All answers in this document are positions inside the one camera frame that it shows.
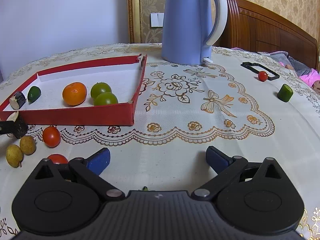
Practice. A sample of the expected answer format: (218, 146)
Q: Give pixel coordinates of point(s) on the yellow longan fruit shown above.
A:
(27, 145)
(14, 155)

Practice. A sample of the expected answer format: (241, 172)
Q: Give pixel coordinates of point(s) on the white wall switch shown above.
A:
(156, 20)

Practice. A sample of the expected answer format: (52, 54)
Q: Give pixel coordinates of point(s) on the pink and grey bedding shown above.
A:
(308, 75)

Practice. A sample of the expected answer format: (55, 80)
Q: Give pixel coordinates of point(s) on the small green avocado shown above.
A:
(33, 94)

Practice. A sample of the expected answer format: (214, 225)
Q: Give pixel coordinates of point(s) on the red shallow cardboard tray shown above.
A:
(88, 93)

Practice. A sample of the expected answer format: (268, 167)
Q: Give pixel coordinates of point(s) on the orange tangerine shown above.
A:
(74, 93)

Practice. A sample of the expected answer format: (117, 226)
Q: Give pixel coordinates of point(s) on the gold picture frame moulding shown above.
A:
(135, 20)

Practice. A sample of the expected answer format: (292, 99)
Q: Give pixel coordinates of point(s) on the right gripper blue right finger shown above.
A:
(227, 169)

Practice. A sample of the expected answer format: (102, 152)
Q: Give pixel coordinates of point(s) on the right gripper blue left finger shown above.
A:
(87, 171)

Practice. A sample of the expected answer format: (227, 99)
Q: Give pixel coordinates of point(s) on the brown wooden headboard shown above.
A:
(254, 28)

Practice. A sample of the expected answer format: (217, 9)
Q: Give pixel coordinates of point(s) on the green cucumber piece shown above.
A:
(285, 93)

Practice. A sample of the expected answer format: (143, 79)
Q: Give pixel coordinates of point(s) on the green tomato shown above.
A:
(106, 98)
(99, 88)

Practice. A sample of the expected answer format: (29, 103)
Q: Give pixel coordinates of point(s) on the white lace tablecloth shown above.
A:
(181, 110)

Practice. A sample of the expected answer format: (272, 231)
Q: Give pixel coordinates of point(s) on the black rectangular plastic frame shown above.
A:
(257, 68)

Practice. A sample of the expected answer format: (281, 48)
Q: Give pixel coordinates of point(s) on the small red cherry tomato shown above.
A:
(262, 76)

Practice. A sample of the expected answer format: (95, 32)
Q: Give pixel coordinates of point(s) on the blue electric kettle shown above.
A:
(190, 28)

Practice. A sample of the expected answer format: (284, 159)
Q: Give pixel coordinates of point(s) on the dark sugarcane piece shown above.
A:
(19, 127)
(17, 100)

